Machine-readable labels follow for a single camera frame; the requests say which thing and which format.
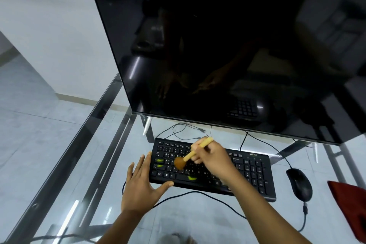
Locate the person's left hand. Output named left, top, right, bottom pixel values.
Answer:
left=121, top=152, right=174, bottom=216

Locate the person's right hand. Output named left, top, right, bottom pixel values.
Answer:
left=190, top=137, right=239, bottom=187

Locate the wooden handle cleaning brush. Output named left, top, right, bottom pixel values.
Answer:
left=173, top=137, right=214, bottom=172

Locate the black computer keyboard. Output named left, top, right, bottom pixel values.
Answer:
left=148, top=138, right=277, bottom=203

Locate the person's right forearm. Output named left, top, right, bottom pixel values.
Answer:
left=225, top=176, right=313, bottom=244

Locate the person's left forearm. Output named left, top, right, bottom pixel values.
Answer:
left=97, top=209, right=144, bottom=244

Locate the black computer mouse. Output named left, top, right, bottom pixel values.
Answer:
left=286, top=168, right=313, bottom=203

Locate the large black monitor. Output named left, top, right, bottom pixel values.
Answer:
left=83, top=0, right=366, bottom=146

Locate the red cloth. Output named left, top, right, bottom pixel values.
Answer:
left=327, top=181, right=366, bottom=243

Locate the thin black looped cable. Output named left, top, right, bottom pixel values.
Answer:
left=156, top=122, right=213, bottom=140

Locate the black keyboard cable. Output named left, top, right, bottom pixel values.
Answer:
left=122, top=180, right=309, bottom=232

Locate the metal table frame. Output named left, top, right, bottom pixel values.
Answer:
left=0, top=73, right=366, bottom=244

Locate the black mouse cable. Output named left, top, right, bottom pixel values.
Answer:
left=239, top=131, right=293, bottom=170

